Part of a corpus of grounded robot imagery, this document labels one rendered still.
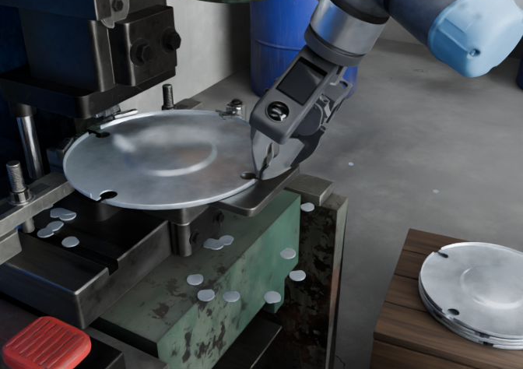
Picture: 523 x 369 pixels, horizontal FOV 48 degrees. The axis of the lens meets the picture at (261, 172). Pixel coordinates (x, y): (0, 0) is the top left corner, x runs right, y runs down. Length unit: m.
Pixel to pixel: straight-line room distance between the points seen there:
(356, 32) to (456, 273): 0.78
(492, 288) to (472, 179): 1.23
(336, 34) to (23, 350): 0.43
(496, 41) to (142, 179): 0.46
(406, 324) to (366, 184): 1.20
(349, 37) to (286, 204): 0.41
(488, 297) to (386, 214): 0.96
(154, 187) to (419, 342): 0.63
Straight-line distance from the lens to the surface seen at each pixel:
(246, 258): 0.87
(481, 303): 1.25
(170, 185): 0.76
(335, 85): 0.71
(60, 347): 0.59
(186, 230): 0.82
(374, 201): 2.23
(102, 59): 0.76
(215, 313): 0.84
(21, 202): 0.82
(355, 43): 0.63
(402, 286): 1.29
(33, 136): 0.89
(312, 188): 1.02
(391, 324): 1.20
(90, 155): 0.85
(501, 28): 0.54
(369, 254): 1.96
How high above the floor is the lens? 1.16
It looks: 29 degrees down
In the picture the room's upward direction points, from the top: straight up
